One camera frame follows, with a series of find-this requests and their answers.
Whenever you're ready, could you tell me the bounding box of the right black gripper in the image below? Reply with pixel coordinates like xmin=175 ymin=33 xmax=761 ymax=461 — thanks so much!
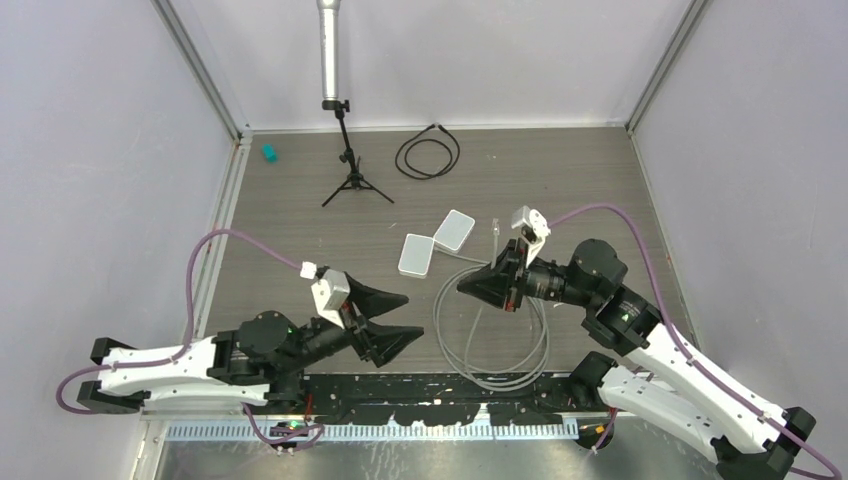
xmin=458 ymin=236 xmax=598 ymax=310

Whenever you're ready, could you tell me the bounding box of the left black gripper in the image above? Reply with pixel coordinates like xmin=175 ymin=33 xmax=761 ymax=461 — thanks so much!
xmin=282 ymin=275 xmax=427 ymax=376

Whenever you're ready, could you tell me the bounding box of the white network switch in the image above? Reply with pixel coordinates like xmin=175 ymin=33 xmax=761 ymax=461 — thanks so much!
xmin=397 ymin=233 xmax=435 ymax=279
xmin=433 ymin=209 xmax=476 ymax=253

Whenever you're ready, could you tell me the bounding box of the grey ethernet cable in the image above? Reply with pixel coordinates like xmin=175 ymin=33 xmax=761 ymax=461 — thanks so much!
xmin=433 ymin=218 xmax=551 ymax=393

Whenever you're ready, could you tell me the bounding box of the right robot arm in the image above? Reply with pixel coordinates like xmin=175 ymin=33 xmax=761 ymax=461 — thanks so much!
xmin=457 ymin=239 xmax=816 ymax=479

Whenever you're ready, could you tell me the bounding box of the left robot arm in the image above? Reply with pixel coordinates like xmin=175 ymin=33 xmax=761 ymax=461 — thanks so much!
xmin=77 ymin=267 xmax=424 ymax=414

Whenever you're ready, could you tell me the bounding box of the black tripod stand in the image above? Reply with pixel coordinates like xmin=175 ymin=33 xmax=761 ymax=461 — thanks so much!
xmin=321 ymin=100 xmax=394 ymax=207

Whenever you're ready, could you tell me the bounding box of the teal small block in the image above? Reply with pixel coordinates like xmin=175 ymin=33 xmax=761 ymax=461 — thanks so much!
xmin=261 ymin=144 xmax=278 ymax=163

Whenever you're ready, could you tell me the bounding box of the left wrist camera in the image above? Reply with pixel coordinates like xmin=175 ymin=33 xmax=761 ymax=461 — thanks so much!
xmin=300 ymin=261 xmax=351 ymax=329

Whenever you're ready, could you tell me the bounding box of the white slotted cable duct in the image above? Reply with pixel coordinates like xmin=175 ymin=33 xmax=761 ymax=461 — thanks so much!
xmin=165 ymin=418 xmax=579 ymax=442

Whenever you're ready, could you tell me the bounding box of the black coiled cable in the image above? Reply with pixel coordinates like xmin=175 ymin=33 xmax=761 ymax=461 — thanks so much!
xmin=395 ymin=123 xmax=462 ymax=181

